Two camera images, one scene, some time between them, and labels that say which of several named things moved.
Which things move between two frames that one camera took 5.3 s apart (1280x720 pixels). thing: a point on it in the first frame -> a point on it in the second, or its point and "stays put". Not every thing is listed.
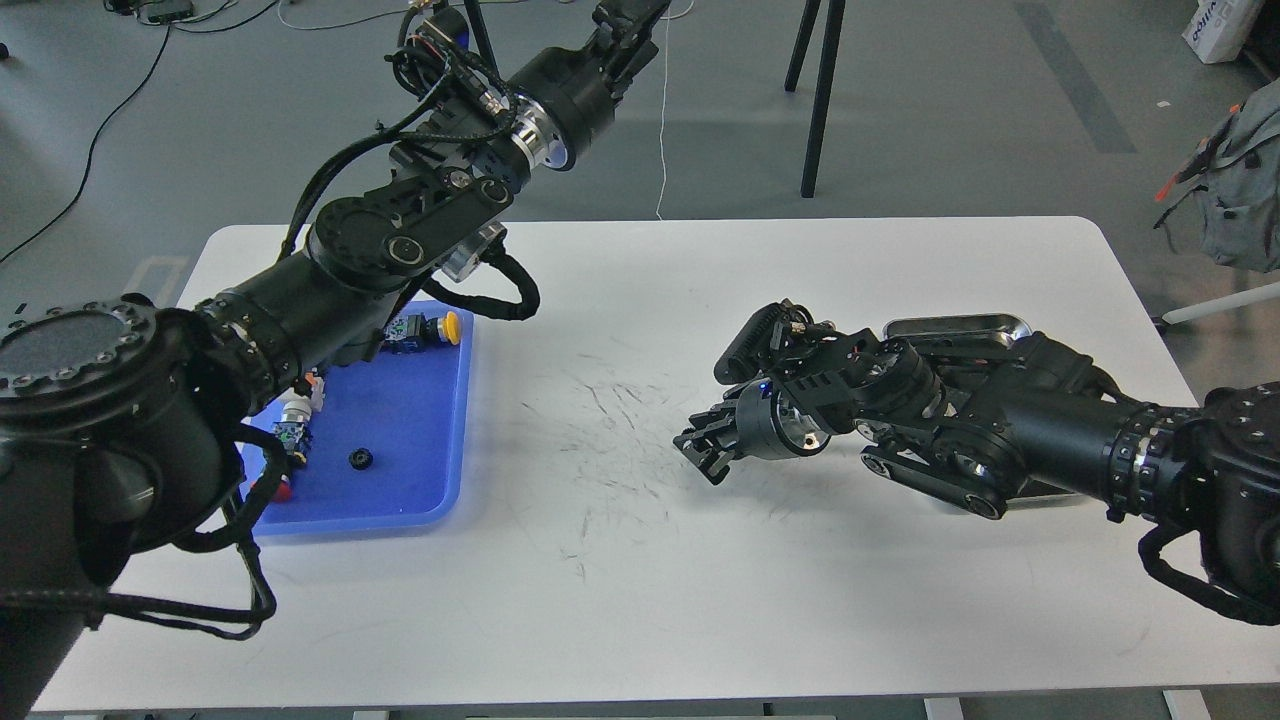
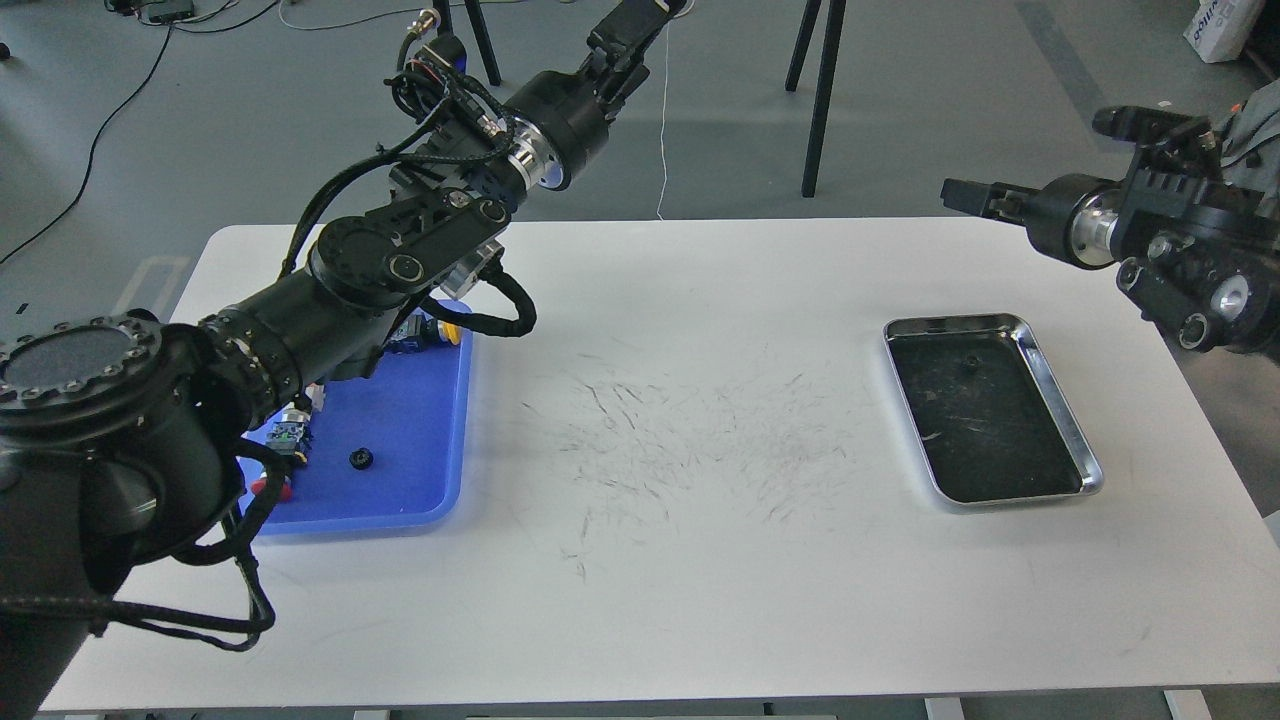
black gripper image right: x=767 y=426 -> x=1074 y=217
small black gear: x=361 y=458 stays put
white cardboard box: x=1219 y=29 stays put
